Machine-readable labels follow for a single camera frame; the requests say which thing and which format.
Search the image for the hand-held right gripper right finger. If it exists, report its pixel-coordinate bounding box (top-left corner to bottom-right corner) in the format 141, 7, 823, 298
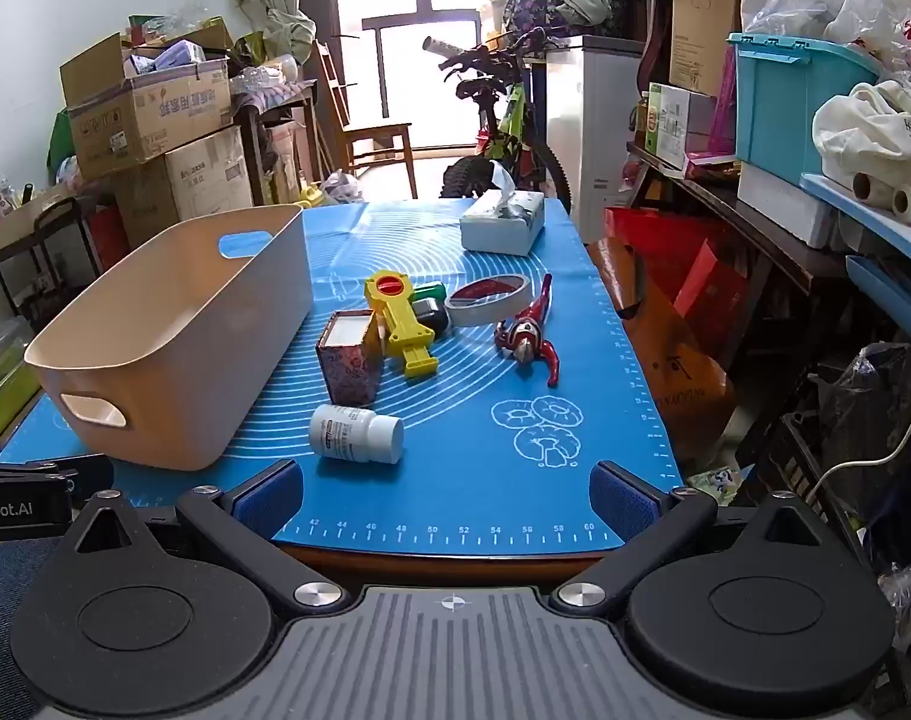
549, 459, 853, 608

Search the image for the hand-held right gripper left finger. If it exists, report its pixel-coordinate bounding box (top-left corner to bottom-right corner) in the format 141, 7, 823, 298
65, 459, 351, 608

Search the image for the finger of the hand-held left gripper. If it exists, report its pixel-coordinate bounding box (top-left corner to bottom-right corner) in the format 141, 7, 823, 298
49, 455, 116, 500

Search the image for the white pill bottle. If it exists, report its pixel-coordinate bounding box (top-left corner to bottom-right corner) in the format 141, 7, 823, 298
308, 403, 405, 464

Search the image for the beige plastic storage bin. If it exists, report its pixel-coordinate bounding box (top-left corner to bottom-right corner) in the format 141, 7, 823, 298
24, 204, 315, 472

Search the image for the red floral patterned box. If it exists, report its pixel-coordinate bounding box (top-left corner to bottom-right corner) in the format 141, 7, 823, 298
315, 310, 386, 407

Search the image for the red silver action figure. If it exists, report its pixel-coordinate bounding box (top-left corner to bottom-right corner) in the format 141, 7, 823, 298
495, 274, 563, 389

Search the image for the yellow toy with red dial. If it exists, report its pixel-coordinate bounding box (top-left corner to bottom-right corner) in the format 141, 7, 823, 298
363, 270, 440, 380

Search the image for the clear tape roll red core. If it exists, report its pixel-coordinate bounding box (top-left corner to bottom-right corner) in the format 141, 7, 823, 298
444, 275, 533, 327

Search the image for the green container with clear lid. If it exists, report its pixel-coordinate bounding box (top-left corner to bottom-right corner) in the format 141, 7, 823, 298
0, 319, 41, 436

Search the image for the black plastic crate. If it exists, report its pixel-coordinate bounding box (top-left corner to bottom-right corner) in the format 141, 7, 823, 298
755, 411, 880, 537

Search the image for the blue silicone baking mat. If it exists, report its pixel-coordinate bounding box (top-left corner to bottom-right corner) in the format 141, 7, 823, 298
0, 199, 685, 557

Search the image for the black utility cart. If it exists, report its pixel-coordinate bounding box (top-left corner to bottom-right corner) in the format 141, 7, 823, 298
0, 195, 110, 335

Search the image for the red white appliance box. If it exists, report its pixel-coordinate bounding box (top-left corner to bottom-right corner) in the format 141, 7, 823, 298
86, 201, 131, 272

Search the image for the small green and black object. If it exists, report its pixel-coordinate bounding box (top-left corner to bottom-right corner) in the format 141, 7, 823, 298
408, 283, 450, 337

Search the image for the red paper bag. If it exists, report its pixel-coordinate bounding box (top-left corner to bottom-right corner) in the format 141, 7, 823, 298
603, 206, 750, 350

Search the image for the cardboard box on cart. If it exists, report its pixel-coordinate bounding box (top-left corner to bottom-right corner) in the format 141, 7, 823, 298
0, 184, 77, 252

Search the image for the black plastic bag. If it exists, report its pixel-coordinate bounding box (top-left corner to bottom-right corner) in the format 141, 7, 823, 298
813, 341, 911, 533

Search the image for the white tissue box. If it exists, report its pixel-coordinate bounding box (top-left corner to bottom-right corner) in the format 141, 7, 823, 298
459, 165, 546, 256

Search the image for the large taped cardboard box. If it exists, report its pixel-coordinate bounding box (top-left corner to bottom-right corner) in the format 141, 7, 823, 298
114, 126, 255, 248

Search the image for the crumpled plastic bag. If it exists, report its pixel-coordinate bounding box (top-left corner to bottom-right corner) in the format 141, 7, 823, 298
322, 169, 365, 205

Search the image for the green bag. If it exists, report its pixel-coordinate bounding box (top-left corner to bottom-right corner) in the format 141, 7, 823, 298
46, 109, 77, 181

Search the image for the white foam box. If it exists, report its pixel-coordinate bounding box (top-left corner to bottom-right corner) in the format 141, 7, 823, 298
736, 161, 837, 250

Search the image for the open cardboard box with clutter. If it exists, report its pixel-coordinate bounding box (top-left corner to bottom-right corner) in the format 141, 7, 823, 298
59, 15, 235, 181

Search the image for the green black bicycle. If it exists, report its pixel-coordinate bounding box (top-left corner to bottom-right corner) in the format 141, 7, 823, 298
423, 26, 573, 215

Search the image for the wooden chair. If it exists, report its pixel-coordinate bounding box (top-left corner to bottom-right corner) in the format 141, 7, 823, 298
314, 40, 419, 201

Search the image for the green white product box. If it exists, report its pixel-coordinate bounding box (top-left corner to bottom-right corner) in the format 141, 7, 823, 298
644, 82, 718, 170

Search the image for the teal plastic storage bin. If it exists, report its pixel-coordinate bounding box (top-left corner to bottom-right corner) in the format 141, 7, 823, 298
727, 32, 885, 188

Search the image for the white cloth bag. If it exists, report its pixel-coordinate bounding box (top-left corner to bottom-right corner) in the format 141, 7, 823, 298
811, 81, 911, 190

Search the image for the tall cardboard box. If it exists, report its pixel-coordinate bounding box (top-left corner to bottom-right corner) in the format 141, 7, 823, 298
669, 0, 750, 97

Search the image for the white cable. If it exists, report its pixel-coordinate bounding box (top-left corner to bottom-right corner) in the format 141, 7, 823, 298
807, 382, 911, 497

